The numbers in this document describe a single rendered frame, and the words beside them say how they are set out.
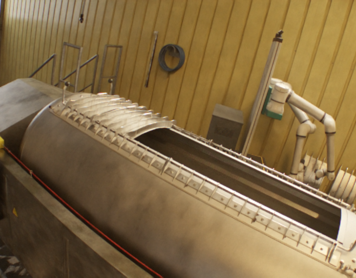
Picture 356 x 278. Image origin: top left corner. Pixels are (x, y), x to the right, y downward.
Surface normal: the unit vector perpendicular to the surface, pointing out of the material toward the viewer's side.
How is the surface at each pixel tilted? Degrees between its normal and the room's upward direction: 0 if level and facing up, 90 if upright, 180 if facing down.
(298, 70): 90
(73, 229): 0
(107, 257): 1
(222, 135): 90
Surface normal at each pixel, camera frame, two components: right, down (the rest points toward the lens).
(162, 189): -0.16, -0.56
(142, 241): -0.41, -0.12
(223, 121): -0.18, 0.33
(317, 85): -0.52, 0.20
